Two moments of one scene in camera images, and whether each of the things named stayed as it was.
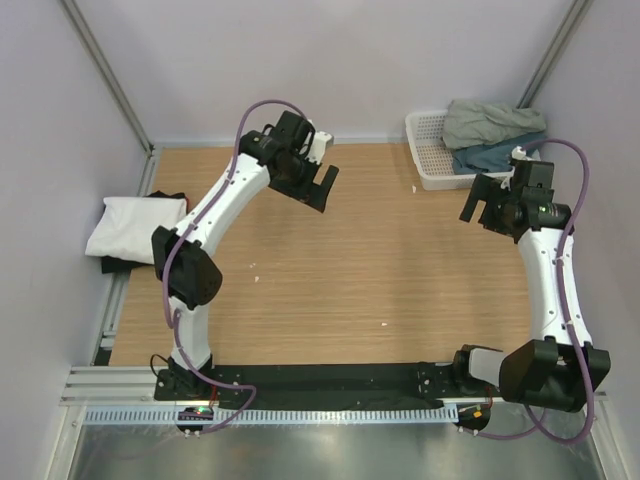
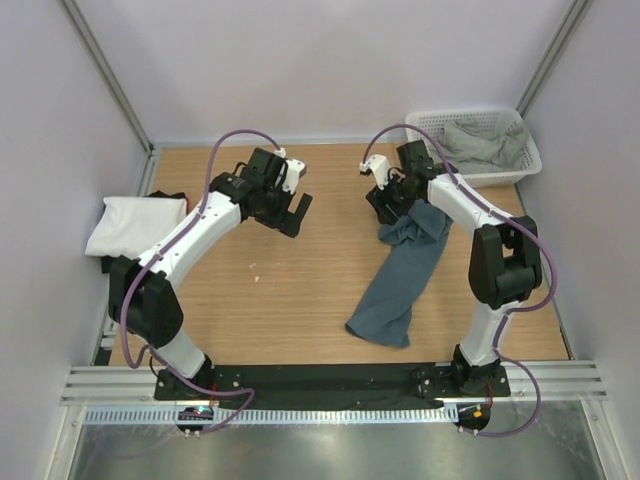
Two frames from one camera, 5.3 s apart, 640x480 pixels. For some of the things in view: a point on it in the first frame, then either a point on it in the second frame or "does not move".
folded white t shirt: (125, 226) does not move
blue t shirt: (490, 157) -> (383, 311)
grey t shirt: (469, 122) -> (469, 143)
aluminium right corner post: (575, 17) does not move
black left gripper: (310, 192) -> (286, 224)
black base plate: (341, 382) does not move
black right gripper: (491, 189) -> (378, 199)
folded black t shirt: (111, 264) does not move
